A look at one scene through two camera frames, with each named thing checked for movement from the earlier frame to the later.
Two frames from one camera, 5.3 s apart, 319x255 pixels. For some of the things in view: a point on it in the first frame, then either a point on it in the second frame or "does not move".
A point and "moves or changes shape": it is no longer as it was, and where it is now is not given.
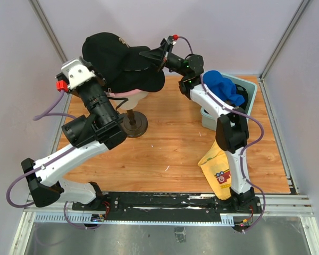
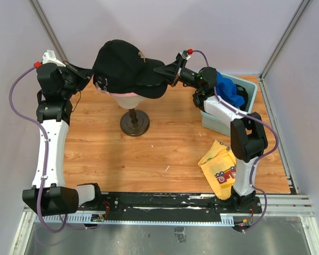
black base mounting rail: x=165 y=207 does not move
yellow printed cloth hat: x=215 y=166 does not move
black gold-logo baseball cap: x=120 y=66 moves or changes shape
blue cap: x=224 y=87 does not move
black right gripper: x=160 y=53 → x=175 y=69
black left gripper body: x=100 y=78 → x=72 y=82
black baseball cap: x=119 y=80 → x=150 y=91
